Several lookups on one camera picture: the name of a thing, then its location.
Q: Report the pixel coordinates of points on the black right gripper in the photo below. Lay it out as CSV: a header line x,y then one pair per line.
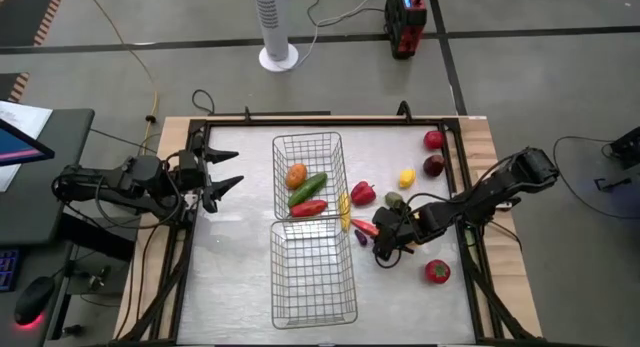
x,y
400,227

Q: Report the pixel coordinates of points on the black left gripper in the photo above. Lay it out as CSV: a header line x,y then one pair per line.
x,y
190,179

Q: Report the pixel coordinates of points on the red tomato with green calyx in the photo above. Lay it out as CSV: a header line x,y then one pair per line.
x,y
437,271

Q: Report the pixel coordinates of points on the red bell pepper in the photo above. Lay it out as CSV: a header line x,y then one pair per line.
x,y
363,193

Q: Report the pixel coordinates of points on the small orange pumpkin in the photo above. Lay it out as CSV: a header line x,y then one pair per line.
x,y
296,176

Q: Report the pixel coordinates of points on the green cucumber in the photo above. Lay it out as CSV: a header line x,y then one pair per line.
x,y
307,189

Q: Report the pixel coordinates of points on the bright red apple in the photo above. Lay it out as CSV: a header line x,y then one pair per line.
x,y
434,140

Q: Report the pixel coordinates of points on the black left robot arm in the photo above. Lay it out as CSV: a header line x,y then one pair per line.
x,y
135,174

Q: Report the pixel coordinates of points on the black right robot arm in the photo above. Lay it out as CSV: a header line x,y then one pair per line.
x,y
500,187

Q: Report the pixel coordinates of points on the small purple eggplant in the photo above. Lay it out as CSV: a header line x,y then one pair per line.
x,y
360,237

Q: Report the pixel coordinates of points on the dull green avocado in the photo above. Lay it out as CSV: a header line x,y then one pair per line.
x,y
393,199

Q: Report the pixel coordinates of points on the yellow corn cob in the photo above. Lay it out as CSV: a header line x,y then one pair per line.
x,y
344,210

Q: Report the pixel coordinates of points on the white work surface sheet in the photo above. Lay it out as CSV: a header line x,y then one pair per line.
x,y
235,267

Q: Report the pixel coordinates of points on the white tower fan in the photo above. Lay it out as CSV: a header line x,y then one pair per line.
x,y
272,17

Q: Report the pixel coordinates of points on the dark grey desk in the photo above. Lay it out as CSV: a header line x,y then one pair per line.
x,y
30,212

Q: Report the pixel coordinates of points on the black tablet screen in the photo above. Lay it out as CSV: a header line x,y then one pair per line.
x,y
20,147

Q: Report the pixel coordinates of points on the white paper sheet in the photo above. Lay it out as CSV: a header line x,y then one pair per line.
x,y
25,117

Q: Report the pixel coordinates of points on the black computer mouse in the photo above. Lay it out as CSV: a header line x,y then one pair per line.
x,y
34,299

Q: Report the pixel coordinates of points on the red and black device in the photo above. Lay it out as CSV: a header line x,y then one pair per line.
x,y
405,27

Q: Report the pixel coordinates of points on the purple-lit keyboard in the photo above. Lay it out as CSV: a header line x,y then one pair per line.
x,y
7,269

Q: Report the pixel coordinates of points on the black hazard-striped floor mat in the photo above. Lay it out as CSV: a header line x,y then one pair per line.
x,y
20,12

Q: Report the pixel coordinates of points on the black box on floor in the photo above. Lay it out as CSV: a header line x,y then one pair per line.
x,y
627,147

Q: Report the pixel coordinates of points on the black frame clamp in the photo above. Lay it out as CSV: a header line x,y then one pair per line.
x,y
405,111
246,113

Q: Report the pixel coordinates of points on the black metal table frame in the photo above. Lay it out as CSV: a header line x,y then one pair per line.
x,y
325,122

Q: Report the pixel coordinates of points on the black floor bracket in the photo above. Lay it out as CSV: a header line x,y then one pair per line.
x,y
612,183

